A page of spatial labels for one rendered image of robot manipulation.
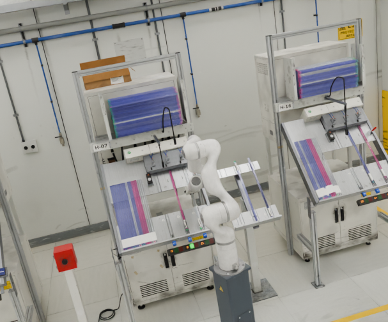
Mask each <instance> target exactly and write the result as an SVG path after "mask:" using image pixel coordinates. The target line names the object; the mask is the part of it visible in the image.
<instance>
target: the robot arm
mask: <svg viewBox="0 0 388 322"><path fill-rule="evenodd" d="M220 154H221V146H220V144H219V142H218V141H216V140H215V139H207V140H204V141H201V139H200V138H199V137H198V136H196V135H191V136H190V137H189V138H188V139H187V142H186V143H185V144H184V145H183V148H182V155H183V157H184V158H185V159H186V160H187V163H188V170H189V171H190V172H191V173H196V174H201V177H200V176H197V175H195V176H192V177H191V178H190V181H189V184H188V185H187V186H186V187H185V189H186V191H184V193H186V194H190V195H191V193H193V194H194V193H196V192H199V191H200V189H201V188H206V190H207V191H208V192H209V193H210V194H212V195H214V196H217V197H218V198H219V199H220V200H221V202H220V203H216V204H212V205H210V206H206V207H204V208H203V209H202V210H201V213H200V219H201V221H202V223H203V224H204V225H205V226H206V227H207V228H209V229H210V230H211V231H212V232H213V234H214V237H215V244H216V248H217V256H218V262H216V263H215V264H214V267H213V268H214V271H215V273H217V274H219V275H222V276H232V275H236V274H238V273H240V272H242V271H243V270H244V268H245V262H244V261H243V260H242V259H240V258H238V252H237V245H236V240H235V232H234V230H233V229H232V228H231V227H227V226H220V224H223V223H225V222H230V221H232V220H235V219H237V218H238V217H239V216H240V207H239V205H238V203H237V202H236V201H235V200H234V199H233V198H232V197H231V196H230V195H229V194H228V193H227V192H226V190H225V189H224V187H223V186H222V183H221V181H220V178H219V174H218V172H217V160H218V158H219V155H220ZM204 157H206V158H207V162H206V164H205V165H201V159H202V158H204Z"/></svg>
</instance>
